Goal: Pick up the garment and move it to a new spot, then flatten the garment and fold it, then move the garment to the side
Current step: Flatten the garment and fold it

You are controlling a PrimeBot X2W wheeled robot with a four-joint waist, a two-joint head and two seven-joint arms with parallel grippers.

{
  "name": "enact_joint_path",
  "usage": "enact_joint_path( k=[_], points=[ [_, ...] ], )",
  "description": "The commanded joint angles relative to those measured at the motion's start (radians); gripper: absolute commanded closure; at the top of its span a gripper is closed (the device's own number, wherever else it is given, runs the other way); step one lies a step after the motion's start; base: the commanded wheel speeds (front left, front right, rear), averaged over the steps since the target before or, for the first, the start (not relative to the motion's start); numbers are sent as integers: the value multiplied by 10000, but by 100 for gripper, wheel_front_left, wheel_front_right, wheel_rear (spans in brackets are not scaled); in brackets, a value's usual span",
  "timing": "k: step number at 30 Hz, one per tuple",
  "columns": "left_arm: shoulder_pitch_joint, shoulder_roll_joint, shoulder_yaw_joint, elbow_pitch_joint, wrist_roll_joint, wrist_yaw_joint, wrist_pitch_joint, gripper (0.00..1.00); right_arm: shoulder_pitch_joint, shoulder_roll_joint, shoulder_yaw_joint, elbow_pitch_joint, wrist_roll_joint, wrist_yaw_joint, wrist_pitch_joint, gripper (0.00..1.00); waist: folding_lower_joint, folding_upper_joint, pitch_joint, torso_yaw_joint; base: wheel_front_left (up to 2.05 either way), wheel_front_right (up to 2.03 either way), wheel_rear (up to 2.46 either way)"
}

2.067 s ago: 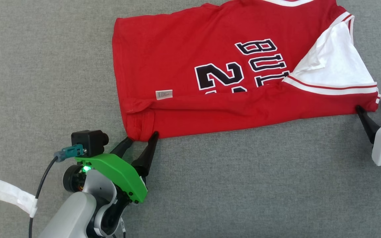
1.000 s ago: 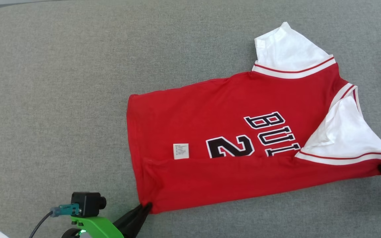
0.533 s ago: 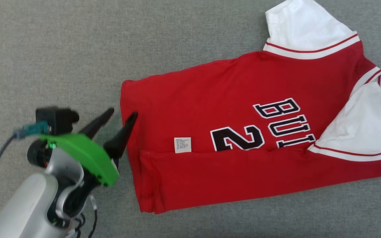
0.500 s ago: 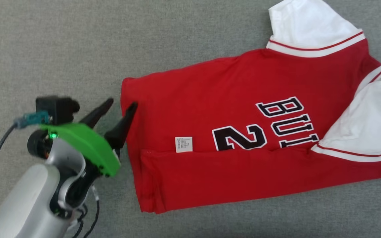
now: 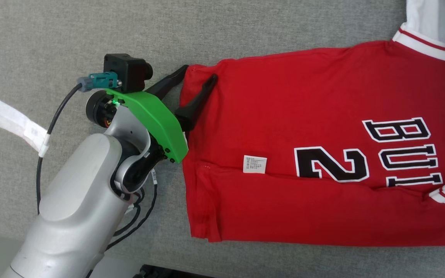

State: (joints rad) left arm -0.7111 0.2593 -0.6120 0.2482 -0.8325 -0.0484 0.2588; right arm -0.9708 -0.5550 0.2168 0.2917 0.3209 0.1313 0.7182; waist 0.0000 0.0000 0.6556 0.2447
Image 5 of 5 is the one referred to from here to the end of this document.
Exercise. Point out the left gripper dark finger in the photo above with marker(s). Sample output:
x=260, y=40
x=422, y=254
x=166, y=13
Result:
x=168, y=83
x=197, y=102

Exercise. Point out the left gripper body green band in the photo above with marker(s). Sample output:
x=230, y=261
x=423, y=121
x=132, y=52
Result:
x=157, y=119

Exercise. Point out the red basketball jersey white trim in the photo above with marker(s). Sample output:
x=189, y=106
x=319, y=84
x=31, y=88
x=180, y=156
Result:
x=284, y=116

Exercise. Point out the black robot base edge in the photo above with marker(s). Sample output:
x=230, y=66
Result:
x=168, y=272

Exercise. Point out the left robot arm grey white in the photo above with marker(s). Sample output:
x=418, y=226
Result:
x=75, y=200

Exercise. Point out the grey fabric sofa seat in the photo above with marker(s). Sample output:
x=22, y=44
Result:
x=52, y=38

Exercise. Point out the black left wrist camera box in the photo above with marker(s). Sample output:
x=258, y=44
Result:
x=126, y=71

